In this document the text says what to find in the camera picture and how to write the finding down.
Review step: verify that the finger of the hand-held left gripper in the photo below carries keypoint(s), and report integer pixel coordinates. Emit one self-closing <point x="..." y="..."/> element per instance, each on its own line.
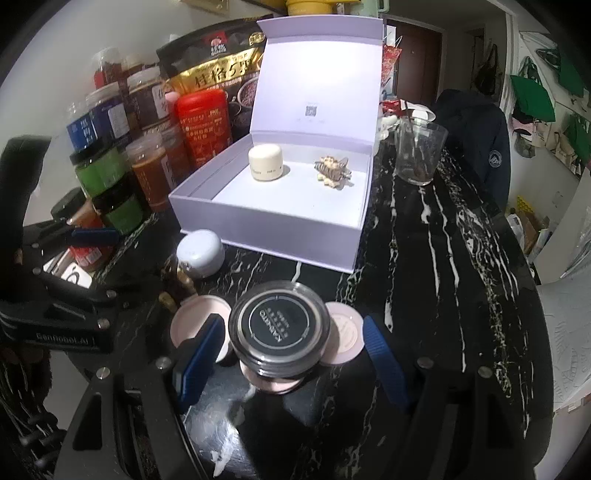
<point x="94" y="237"/>
<point x="83" y="295"/>

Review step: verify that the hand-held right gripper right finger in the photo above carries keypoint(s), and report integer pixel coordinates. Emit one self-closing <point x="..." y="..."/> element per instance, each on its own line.
<point x="383" y="364"/>

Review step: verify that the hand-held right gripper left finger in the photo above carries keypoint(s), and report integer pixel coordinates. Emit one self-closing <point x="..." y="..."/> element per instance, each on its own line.
<point x="199" y="357"/>

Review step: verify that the pink round compact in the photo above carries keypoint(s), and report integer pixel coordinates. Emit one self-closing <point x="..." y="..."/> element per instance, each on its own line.
<point x="346" y="332"/>

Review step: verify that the dark flower hair clip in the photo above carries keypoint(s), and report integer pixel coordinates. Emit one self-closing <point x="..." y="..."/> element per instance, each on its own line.
<point x="178" y="286"/>

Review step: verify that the clear jar black lid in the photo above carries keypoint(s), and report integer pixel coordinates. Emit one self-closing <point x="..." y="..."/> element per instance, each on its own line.
<point x="277" y="323"/>

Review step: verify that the white gift box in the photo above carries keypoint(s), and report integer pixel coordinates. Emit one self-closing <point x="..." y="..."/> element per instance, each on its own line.
<point x="295" y="201"/>

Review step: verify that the red label jar black lid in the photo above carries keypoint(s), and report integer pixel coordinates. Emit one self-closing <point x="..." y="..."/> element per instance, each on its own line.
<point x="87" y="258"/>

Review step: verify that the green jar black lid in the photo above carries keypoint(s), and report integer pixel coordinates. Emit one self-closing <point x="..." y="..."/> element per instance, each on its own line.
<point x="120" y="207"/>
<point x="99" y="168"/>

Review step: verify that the pink round lid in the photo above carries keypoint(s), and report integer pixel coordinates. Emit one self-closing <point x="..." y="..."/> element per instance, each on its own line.
<point x="277" y="385"/>

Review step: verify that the orange sauce jar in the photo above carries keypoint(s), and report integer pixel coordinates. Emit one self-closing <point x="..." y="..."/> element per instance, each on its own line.
<point x="150" y="170"/>

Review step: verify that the blue label jar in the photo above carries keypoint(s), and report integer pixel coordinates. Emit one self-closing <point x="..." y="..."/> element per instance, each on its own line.
<point x="108" y="115"/>
<point x="78" y="129"/>

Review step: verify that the dark contents jar white lid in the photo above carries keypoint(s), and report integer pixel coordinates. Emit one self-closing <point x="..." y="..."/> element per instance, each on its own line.
<point x="145" y="99"/>

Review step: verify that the red tin canister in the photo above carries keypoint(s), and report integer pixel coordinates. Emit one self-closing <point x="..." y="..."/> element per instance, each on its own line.
<point x="205" y="124"/>

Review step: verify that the pink rounded object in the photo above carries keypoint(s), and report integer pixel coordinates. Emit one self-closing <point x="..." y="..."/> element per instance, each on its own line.
<point x="171" y="97"/>

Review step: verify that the clear jar red contents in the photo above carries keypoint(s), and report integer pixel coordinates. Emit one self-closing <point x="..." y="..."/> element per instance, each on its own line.
<point x="106" y="64"/>

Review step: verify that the clear jar brown contents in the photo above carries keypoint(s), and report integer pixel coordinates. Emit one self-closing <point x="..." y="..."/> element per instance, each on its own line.
<point x="134" y="64"/>

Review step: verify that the cream round jar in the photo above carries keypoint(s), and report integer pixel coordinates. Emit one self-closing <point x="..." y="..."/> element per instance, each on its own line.
<point x="265" y="161"/>

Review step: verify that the white board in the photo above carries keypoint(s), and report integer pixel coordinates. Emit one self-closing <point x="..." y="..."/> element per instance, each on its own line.
<point x="568" y="332"/>

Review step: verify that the cardboard boxes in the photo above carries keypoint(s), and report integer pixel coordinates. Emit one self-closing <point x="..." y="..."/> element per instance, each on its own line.
<point x="526" y="226"/>

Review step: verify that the beige flower hair clip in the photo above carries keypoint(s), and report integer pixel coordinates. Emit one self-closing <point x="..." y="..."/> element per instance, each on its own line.
<point x="330" y="168"/>

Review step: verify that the spoon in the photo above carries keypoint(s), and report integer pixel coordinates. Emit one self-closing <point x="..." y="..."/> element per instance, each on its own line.
<point x="415" y="152"/>

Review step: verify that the black gold oatmeal bag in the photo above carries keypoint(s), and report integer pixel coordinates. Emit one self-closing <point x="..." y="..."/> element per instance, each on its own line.
<point x="217" y="60"/>

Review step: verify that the clear glass cup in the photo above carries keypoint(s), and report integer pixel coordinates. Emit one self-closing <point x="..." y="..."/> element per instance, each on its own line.
<point x="429" y="152"/>

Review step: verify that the dark jacket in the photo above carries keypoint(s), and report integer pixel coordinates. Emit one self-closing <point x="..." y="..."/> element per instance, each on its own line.
<point x="480" y="138"/>

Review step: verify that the red paper decoration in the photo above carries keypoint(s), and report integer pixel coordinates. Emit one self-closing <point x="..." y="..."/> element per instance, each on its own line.
<point x="388" y="64"/>

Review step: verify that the green tote bag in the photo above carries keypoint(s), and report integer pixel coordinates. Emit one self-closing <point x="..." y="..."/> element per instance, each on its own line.
<point x="549" y="57"/>
<point x="531" y="97"/>
<point x="579" y="134"/>

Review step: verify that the brown door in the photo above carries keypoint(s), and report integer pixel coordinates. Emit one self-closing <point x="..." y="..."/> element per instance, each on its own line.
<point x="422" y="60"/>

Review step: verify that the black hanging bag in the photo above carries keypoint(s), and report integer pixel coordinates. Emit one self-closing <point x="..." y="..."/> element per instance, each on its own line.
<point x="489" y="69"/>

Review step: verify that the yellow pot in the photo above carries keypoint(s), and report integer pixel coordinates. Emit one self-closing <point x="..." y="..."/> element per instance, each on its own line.
<point x="314" y="7"/>

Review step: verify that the pale green kettle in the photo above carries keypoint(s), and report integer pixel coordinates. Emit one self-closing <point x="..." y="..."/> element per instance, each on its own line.
<point x="369" y="9"/>

